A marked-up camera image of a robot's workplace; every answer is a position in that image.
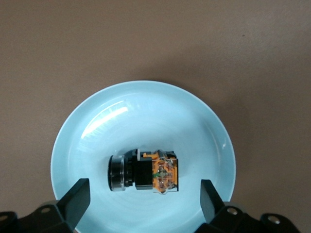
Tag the light blue plate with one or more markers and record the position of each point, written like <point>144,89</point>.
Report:
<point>145,116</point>

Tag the orange and black push-button switch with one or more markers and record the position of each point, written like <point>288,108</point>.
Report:
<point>145,173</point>

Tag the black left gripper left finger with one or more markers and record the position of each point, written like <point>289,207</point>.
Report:
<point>75,204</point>

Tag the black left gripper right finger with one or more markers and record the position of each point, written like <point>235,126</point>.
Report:
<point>211,206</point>

